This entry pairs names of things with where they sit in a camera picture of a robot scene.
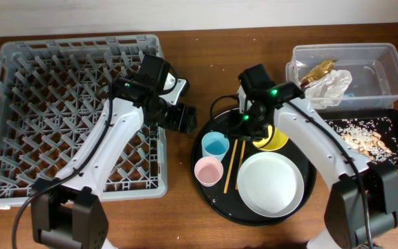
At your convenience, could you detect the food scraps and rice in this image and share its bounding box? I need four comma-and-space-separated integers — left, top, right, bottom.
327, 117, 398, 168

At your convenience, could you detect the pink plastic cup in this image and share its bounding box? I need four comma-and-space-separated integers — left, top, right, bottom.
193, 156, 223, 187

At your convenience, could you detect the clear plastic storage bin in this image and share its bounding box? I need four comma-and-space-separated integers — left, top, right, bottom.
285, 43, 398, 111

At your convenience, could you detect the white napkin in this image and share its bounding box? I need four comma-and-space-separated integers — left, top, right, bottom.
304, 70, 352, 109

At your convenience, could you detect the wooden chopstick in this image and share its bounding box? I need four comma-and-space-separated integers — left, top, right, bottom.
235, 140, 246, 190
223, 140, 238, 194

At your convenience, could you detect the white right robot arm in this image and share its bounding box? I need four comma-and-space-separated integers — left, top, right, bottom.
228, 64, 398, 248

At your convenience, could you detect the gold foil wrapper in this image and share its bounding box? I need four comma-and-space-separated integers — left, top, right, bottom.
300, 59, 337, 89

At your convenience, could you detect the yellow bowl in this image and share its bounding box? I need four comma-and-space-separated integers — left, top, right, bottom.
252, 126, 289, 151

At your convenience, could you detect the round black serving tray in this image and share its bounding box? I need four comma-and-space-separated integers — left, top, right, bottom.
190, 105, 317, 227

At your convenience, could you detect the blue plastic cup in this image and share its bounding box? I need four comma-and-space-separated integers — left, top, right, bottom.
201, 131, 229, 161

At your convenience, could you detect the black rectangular tray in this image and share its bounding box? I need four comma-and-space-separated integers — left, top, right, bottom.
319, 109, 398, 169

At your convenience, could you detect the grey plastic dishwasher rack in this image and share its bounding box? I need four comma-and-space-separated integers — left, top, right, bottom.
0, 35, 162, 210

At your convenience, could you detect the white round plate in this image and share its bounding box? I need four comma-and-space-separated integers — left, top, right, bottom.
237, 152, 304, 218

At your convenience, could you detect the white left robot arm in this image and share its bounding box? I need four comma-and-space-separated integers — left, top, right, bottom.
27, 55, 197, 248

